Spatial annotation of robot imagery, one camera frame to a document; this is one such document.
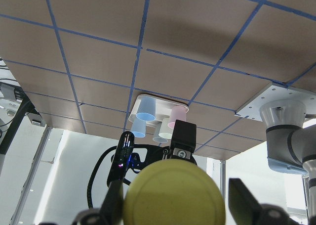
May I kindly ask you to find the grey ikea cup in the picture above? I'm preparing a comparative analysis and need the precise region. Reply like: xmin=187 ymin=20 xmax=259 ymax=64
xmin=153 ymin=127 xmax=168 ymax=143

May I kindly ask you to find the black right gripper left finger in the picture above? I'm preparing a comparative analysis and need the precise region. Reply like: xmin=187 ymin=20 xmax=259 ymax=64
xmin=99 ymin=180 xmax=123 ymax=225

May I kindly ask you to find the beige serving tray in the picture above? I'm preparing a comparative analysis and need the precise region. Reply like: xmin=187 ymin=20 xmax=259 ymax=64
xmin=128 ymin=93 xmax=189 ymax=128

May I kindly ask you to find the light blue cup near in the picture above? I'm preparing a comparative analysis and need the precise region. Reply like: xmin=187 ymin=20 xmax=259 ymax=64
xmin=130 ymin=118 xmax=146 ymax=138

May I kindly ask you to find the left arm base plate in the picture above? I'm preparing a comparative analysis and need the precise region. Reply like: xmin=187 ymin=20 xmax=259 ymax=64
xmin=235 ymin=83 xmax=316 ymax=128

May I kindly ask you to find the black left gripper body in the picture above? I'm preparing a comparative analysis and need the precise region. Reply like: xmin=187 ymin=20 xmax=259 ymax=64
xmin=133 ymin=144 xmax=197 ymax=171

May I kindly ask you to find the light blue cup far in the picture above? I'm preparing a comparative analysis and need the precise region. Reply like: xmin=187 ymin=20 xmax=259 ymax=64
xmin=136 ymin=96 xmax=156 ymax=121

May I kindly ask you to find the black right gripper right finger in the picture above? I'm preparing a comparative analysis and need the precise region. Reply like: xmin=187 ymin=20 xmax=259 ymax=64
xmin=228 ymin=178 xmax=262 ymax=225

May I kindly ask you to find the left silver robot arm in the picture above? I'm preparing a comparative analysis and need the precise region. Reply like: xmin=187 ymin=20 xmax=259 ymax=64
xmin=129 ymin=94 xmax=316 ymax=174

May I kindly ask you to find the pink ikea cup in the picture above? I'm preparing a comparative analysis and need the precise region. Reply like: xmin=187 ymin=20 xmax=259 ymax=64
xmin=168 ymin=105 xmax=188 ymax=129

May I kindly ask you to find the light blue cup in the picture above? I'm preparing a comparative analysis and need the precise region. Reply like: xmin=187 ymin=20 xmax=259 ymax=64
xmin=130 ymin=118 xmax=146 ymax=138
xmin=136 ymin=96 xmax=156 ymax=121

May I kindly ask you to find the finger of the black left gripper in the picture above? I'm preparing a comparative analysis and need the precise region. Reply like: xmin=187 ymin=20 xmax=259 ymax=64
xmin=170 ymin=120 xmax=197 ymax=156

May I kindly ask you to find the yellow ikea cup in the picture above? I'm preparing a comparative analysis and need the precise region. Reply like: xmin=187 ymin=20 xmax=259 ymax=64
xmin=123 ymin=159 xmax=226 ymax=225

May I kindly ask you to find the cream white ikea cup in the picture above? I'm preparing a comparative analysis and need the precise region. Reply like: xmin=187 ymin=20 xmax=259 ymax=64
xmin=158 ymin=117 xmax=173 ymax=139

